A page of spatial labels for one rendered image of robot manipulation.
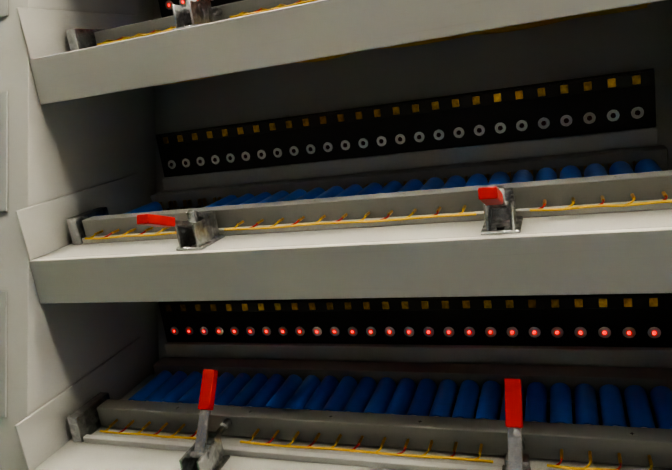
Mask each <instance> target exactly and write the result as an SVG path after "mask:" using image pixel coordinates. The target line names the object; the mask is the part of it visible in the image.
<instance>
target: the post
mask: <svg viewBox="0 0 672 470"><path fill-rule="evenodd" d="M17 7H21V8H36V9H51V10H65V11H80V12H95V13H110V14H124V15H138V19H139V23H140V22H144V21H149V20H154V11H153V0H8V16H6V17H1V18H0V92H5V91H8V204H7V212H0V291H7V417H6V418H2V417H0V470H27V467H26V464H25V460H24V457H23V453H22V450H21V447H20V443H19V440H18V437H17V433H16V430H15V427H14V426H15V425H16V424H18V423H19V422H21V421H22V420H23V419H25V418H26V417H28V416H29V415H30V414H32V413H33V412H35V411H36V410H38V409H39V408H40V407H42V406H43V405H45V404H46V403H47V402H49V401H50V400H52V399H53V398H55V397H56V396H57V395H59V394H60V393H62V392H63V391H64V390H66V389H67V388H69V387H70V386H71V385H73V384H74V383H76V382H77V381H79V380H80V379H81V378H83V377H84V376H86V375H87V374H88V373H90V372H91V371H93V370H94V369H96V368H97V367H98V366H100V365H101V364H103V363H104V362H105V361H107V360H108V359H110V358H111V357H113V356H114V355H115V354H117V353H118V352H120V351H121V350H122V349H124V348H125V347H127V346H128V345H130V344H131V343H132V342H134V341H135V340H137V339H138V338H139V337H142V340H143V344H144V348H145V352H146V357H147V361H148V365H149V369H150V373H151V374H153V375H155V372H154V368H153V365H154V364H155V363H156V362H157V361H159V353H158V302H109V303H48V304H41V303H40V300H39V297H38V293H37V289H36V286H35V282H34V278H33V275H32V271H31V267H30V264H29V260H28V257H27V253H26V249H25V246H24V242H23V239H22V235H21V231H20V228H19V224H18V220H17V217H16V213H15V211H17V210H20V209H24V208H27V207H30V206H33V205H37V204H40V203H43V202H46V201H49V200H53V199H56V198H59V197H62V196H66V195H69V194H72V193H75V192H79V191H82V190H85V189H88V188H91V187H95V186H98V185H101V184H104V183H108V182H111V181H114V180H117V179H120V178H124V177H127V176H130V175H133V174H137V173H140V176H141V180H142V185H143V189H144V194H145V198H146V203H147V204H149V203H151V202H152V200H151V195H153V194H156V148H155V86H151V87H145V88H139V89H133V90H127V91H121V92H116V93H110V94H104V95H98V96H92V97H86V98H80V99H74V100H68V101H62V102H56V103H50V104H44V105H41V104H40V101H39V97H38V93H37V89H36V85H35V81H34V77H33V73H32V69H31V65H30V62H29V58H28V54H27V50H26V46H25V42H24V38H23V34H22V30H21V27H20V23H19V19H18V15H17V11H16V8H17Z"/></svg>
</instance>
